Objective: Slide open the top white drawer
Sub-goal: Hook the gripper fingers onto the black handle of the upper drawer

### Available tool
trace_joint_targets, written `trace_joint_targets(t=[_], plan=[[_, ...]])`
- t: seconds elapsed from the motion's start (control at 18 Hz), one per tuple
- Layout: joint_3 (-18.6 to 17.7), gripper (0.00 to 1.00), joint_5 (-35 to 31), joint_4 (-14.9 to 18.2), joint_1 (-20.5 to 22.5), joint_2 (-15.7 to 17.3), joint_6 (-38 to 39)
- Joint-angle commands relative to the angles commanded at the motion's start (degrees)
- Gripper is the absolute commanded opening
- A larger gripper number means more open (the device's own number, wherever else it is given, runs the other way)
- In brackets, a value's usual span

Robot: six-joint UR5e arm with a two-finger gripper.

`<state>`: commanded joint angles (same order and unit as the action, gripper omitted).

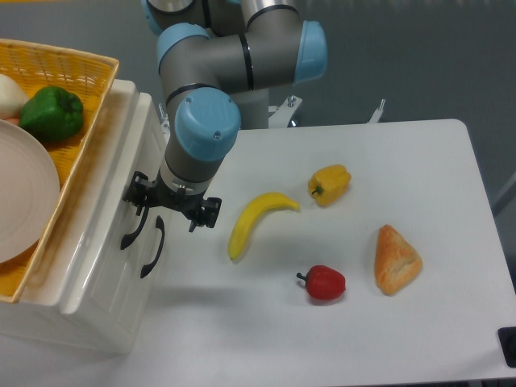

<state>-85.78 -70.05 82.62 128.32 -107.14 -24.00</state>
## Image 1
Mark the red bell pepper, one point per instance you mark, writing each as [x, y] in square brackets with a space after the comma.
[323, 283]

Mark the white round vegetable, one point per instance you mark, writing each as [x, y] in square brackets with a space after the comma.
[13, 98]

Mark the white drawer cabinet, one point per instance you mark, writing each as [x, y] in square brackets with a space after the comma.
[38, 312]

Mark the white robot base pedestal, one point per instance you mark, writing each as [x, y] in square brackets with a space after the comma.
[253, 108]

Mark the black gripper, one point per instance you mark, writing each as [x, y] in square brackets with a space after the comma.
[142, 193]

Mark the yellow bell pepper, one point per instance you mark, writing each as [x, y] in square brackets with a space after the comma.
[329, 184]

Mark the green bell pepper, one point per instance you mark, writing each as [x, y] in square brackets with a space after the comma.
[53, 114]

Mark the yellow woven basket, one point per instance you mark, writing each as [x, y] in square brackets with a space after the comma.
[67, 89]

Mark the triangular bread pastry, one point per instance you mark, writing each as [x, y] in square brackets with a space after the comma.
[397, 263]

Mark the yellow banana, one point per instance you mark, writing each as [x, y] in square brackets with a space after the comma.
[250, 216]

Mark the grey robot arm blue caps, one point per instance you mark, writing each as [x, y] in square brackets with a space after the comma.
[206, 53]

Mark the pink plate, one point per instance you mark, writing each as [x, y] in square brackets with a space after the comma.
[30, 189]

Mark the black object at table edge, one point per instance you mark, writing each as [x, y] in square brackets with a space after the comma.
[507, 338]

